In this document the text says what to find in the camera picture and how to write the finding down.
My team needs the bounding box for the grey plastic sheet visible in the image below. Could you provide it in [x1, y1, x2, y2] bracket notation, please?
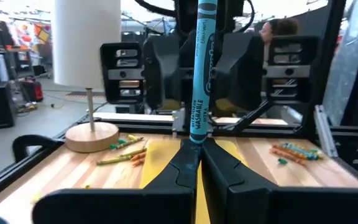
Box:
[321, 0, 358, 125]

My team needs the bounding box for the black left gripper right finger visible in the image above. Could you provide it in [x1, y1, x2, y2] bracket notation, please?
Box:
[201, 139, 358, 224]

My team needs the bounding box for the white cylinder shade table lamp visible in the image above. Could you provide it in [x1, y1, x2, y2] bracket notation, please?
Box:
[52, 0, 122, 154]

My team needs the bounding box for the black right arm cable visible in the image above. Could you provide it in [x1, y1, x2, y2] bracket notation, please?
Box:
[134, 0, 257, 34]

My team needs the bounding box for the person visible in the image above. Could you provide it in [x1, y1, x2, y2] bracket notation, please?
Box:
[259, 17, 300, 69]

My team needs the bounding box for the red and black box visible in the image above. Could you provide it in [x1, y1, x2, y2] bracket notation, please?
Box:
[20, 78, 44, 103]

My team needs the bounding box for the silver aluminium extrusion piece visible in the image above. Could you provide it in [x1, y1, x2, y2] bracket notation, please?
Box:
[314, 105, 339, 158]

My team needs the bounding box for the black frame handle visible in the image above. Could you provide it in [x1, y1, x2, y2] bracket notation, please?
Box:
[12, 134, 65, 164]

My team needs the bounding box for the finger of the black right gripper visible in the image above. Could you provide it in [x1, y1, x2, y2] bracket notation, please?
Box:
[99, 34, 183, 110]
[214, 32, 320, 112]

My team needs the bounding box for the white paper roll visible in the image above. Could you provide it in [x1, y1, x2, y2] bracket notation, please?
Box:
[0, 54, 9, 82]

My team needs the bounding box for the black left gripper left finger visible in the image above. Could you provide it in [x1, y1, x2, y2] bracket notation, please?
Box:
[32, 139, 202, 224]

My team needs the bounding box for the yellow translucent plastic bin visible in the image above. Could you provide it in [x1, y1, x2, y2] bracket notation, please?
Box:
[138, 138, 249, 224]

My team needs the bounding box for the black aluminium rig frame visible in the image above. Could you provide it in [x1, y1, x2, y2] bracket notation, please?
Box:
[0, 0, 358, 206]

